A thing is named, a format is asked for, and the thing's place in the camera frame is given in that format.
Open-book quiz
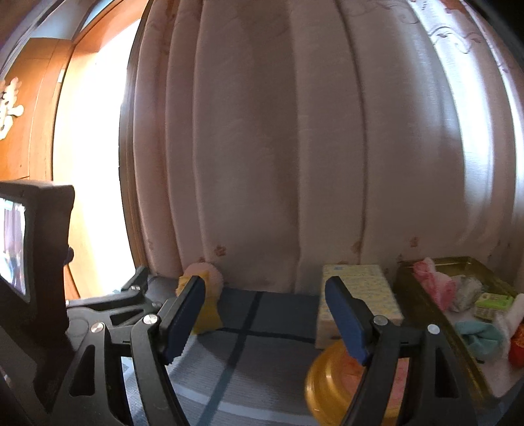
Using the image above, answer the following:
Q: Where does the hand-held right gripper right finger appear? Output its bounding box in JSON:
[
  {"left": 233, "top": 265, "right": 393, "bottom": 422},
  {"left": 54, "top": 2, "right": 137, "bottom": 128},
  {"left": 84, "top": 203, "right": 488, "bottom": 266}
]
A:
[{"left": 325, "top": 276, "right": 479, "bottom": 426}]

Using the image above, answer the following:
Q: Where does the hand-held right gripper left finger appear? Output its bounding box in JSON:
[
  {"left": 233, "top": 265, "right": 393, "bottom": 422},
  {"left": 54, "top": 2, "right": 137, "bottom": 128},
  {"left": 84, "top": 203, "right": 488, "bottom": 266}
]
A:
[{"left": 47, "top": 275, "right": 206, "bottom": 426}]

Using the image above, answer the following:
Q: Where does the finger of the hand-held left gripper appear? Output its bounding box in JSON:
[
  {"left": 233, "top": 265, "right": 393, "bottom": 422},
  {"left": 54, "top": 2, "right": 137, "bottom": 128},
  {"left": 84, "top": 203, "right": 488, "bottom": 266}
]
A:
[{"left": 65, "top": 265, "right": 163, "bottom": 324}]

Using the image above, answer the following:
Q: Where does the gold-rimmed tray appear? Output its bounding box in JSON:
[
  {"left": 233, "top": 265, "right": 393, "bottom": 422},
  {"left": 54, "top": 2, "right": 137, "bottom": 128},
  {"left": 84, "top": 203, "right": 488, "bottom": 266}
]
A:
[{"left": 395, "top": 256, "right": 524, "bottom": 404}]

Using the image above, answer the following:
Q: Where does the green tissue pack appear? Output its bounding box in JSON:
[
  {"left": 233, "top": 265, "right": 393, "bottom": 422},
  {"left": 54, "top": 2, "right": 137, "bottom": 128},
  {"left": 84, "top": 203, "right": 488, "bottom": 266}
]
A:
[{"left": 474, "top": 292, "right": 515, "bottom": 321}]

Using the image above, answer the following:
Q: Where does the yellow and pink plush toy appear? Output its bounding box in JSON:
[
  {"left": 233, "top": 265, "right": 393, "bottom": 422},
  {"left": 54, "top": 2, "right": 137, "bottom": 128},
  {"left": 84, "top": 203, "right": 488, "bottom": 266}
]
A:
[{"left": 176, "top": 262, "right": 225, "bottom": 336}]

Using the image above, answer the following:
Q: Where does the yellow tissue box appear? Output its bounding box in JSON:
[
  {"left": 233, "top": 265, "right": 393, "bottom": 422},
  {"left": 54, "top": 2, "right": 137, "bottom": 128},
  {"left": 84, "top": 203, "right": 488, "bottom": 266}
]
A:
[{"left": 315, "top": 264, "right": 404, "bottom": 350}]

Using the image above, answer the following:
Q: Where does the blue plaid bedsheet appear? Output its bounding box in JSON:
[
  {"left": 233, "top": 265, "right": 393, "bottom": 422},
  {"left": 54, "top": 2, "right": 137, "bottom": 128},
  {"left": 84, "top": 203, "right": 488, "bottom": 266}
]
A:
[{"left": 123, "top": 287, "right": 524, "bottom": 426}]

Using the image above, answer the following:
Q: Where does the pink cloth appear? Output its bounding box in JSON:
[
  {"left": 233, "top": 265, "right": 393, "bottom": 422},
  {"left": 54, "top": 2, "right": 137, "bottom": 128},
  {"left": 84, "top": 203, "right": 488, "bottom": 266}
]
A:
[{"left": 413, "top": 257, "right": 457, "bottom": 313}]

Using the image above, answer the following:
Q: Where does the wooden door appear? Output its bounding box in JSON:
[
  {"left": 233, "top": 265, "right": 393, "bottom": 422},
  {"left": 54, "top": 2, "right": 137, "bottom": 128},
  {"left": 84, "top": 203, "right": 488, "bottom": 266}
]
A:
[{"left": 0, "top": 37, "right": 75, "bottom": 183}]

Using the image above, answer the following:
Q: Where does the teal sock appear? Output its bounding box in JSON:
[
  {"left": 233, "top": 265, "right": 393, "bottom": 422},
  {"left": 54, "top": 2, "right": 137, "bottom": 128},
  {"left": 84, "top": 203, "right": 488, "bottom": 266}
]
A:
[{"left": 455, "top": 319, "right": 505, "bottom": 362}]

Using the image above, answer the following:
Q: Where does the white paper-cut decoration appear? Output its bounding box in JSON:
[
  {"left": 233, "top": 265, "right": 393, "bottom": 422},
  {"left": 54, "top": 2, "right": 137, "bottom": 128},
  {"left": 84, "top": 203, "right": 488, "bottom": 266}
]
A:
[{"left": 0, "top": 77, "right": 25, "bottom": 140}]

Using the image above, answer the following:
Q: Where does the red packet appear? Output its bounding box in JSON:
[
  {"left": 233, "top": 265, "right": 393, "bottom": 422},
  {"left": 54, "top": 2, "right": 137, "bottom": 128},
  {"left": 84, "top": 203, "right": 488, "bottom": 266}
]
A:
[{"left": 508, "top": 323, "right": 524, "bottom": 366}]

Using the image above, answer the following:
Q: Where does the pale pink curtain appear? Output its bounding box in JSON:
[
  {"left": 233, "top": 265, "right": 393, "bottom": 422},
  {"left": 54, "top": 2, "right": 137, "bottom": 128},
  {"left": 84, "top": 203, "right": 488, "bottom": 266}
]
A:
[{"left": 131, "top": 0, "right": 524, "bottom": 296}]

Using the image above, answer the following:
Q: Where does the wooden window frame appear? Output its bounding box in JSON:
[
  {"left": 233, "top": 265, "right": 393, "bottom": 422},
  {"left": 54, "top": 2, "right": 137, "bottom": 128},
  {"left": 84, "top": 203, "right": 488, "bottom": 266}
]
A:
[{"left": 71, "top": 0, "right": 150, "bottom": 273}]

